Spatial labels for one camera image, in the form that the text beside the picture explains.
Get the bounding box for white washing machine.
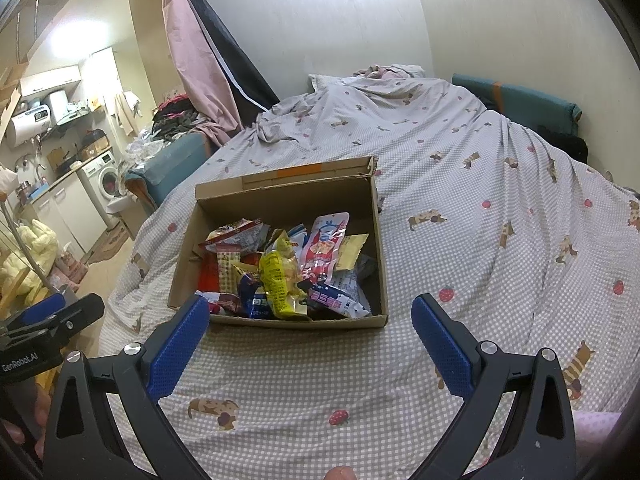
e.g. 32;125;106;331
77;154;126;228

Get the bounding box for pink red cartoon snack packet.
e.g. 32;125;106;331
300;212;351;283

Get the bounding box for pile of dark clothes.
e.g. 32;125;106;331
151;96;213;136

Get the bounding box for white wall cabinet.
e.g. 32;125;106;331
20;64;83;96

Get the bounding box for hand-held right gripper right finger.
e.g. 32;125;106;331
407;292;576;480

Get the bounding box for teal folded mat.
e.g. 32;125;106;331
451;72;582;126

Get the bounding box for small dark red snack packet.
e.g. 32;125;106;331
197;290;243;316

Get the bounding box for white cylindrical canister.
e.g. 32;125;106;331
47;90;71;126

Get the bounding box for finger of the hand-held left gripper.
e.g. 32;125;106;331
0;292;67;336
0;293;105;348

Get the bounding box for brown floor mat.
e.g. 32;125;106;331
85;230;136;266

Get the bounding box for person's left hand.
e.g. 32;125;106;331
0;392;51;461

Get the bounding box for yellow quilted jacket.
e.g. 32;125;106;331
0;219;60;306

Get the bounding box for orange white chip packet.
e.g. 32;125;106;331
199;217;271;256

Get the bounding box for brown cardboard box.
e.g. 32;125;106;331
167;155;390;330

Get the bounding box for brown carton on counter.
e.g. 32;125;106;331
80;135;111;158

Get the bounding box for clear plastic bags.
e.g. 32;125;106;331
125;135;166;161

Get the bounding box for small yellow red snack packet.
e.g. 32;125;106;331
216;252;243;293

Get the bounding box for white kitchen base cabinet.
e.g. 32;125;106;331
30;175;101;256

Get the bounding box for small dark white bar packet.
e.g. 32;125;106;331
306;282;372;318

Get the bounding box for small blue snack packet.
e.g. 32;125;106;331
237;272;273;320

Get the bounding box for black curtain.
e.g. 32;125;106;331
170;0;281;123

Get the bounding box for black cloth bundle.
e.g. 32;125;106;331
537;122;590;163

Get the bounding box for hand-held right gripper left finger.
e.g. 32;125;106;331
42;294;213;480

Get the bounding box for tan gold snack packet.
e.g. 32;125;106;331
335;234;370;272

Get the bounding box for hanging beige towel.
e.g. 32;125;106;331
114;91;142;136

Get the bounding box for white water heater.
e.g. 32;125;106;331
5;105;53;148

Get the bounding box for teal padded bench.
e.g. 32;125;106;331
125;132;216;211

